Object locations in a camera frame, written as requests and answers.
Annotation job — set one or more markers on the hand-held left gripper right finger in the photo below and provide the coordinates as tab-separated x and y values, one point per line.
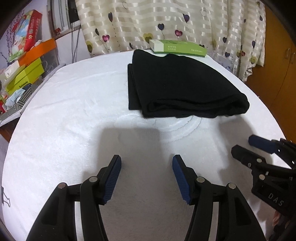
182	182

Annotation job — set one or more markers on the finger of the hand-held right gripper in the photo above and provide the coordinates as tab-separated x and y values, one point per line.
246	156
260	142

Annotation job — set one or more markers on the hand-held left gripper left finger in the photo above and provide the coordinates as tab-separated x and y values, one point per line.
112	182

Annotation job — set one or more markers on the black pants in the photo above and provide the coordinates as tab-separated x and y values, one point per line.
185	81

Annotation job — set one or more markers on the white towel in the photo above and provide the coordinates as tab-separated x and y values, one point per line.
69	120

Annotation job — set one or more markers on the wooden cabinet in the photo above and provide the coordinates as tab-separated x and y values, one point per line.
277	58

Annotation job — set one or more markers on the striped box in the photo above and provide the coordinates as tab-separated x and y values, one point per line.
25	96

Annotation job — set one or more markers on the green and white box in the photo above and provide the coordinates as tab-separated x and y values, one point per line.
178	47

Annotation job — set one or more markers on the light blue cloth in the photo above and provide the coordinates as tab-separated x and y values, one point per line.
13	99

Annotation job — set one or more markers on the lime green box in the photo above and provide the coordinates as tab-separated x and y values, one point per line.
23	84
31	67

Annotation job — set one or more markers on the grey panel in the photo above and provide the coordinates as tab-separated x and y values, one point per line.
49	62

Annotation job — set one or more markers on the orange box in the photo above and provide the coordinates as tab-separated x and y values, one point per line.
39	49

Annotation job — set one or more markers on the white packet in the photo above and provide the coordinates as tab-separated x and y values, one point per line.
11	68

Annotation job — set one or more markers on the cream curtain with hearts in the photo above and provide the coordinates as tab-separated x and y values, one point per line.
138	20

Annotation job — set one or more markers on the red printed box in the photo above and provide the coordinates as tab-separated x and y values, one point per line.
31	30

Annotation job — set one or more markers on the dry twigs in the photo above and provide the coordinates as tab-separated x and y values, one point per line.
8	34

